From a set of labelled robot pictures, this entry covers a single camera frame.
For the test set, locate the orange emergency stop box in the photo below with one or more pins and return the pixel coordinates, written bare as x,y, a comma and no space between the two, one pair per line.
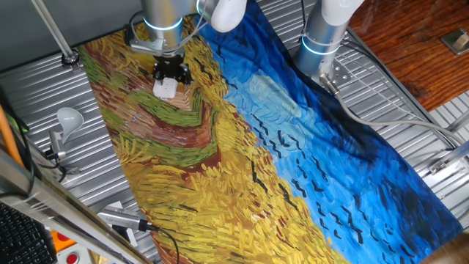
60,240

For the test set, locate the aluminium corner bracket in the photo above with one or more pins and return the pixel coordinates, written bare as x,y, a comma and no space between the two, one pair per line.
445,161

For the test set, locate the orange tube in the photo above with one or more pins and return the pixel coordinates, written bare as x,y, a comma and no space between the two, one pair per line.
7,139

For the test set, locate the gray wrist camera with bracket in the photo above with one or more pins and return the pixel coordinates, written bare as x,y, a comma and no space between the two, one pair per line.
144,44

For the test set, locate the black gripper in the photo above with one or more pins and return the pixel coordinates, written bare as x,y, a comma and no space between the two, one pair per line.
169,67

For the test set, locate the gray metal floor plate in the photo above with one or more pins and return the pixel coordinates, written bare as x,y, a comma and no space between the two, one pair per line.
448,42

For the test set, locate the gray box red button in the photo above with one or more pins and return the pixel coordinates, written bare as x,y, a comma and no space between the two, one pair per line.
72,258

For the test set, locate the aluminium frame bar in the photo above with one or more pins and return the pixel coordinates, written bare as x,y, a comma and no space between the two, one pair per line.
55,205

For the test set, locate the small metal bracket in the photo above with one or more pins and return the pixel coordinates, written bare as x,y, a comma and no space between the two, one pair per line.
72,171

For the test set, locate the beige block on plate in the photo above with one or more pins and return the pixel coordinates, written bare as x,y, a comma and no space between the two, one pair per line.
461,40

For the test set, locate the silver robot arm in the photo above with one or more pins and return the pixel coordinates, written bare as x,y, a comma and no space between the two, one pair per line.
165,22

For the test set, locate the Van Gogh painting cloth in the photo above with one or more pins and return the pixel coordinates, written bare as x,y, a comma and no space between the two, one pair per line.
238,183

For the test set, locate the small gray ribbed camera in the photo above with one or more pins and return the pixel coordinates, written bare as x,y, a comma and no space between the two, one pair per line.
55,143

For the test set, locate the metal pole with black base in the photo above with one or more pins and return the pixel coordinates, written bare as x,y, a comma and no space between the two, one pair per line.
55,31

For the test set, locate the silver bar-shaped camera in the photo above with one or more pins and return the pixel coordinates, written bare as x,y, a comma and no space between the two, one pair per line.
121,218

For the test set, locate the white four-button power strip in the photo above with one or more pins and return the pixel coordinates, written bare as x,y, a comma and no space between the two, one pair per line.
165,88

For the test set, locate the black keyboard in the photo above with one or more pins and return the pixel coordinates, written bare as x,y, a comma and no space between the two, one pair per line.
22,242

